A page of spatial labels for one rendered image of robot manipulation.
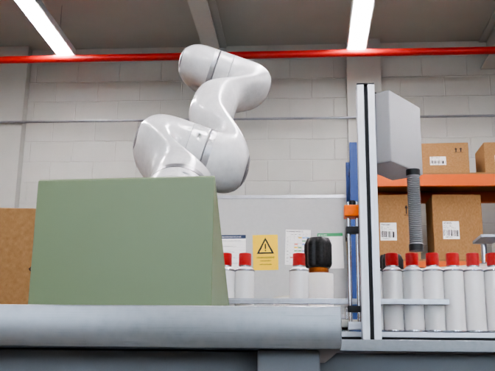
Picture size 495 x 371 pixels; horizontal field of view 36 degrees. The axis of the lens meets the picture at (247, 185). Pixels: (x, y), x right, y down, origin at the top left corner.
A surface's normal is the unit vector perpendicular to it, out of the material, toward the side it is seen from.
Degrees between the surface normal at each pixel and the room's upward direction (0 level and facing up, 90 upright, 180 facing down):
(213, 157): 99
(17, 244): 90
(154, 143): 88
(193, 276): 90
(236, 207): 90
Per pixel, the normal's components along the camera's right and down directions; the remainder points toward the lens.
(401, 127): 0.77, -0.14
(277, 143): -0.07, -0.25
